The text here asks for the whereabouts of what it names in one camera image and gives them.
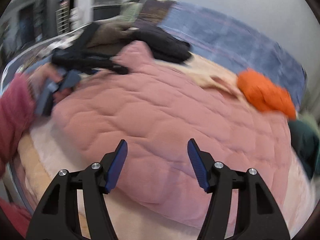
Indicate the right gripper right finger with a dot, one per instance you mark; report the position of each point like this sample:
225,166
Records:
258,214

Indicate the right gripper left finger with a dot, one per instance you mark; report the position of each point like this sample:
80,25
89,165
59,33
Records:
74,200

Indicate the pink quilted garment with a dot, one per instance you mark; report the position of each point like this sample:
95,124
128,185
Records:
157,110

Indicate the person's left hand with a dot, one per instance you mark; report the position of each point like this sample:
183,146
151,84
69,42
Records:
37,79

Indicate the cream pink fleece blanket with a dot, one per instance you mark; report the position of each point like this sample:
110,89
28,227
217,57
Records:
43,150

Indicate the pink fleece left sleeve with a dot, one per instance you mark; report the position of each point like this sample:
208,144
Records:
17,112

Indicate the dark green folded garment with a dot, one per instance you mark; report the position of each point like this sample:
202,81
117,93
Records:
305,142

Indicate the black puffer jacket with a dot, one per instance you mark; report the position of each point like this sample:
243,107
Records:
163,45

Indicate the orange puffer jacket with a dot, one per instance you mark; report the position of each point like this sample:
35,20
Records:
265,95

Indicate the blue plaid quilt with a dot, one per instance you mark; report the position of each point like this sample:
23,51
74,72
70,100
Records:
235,46

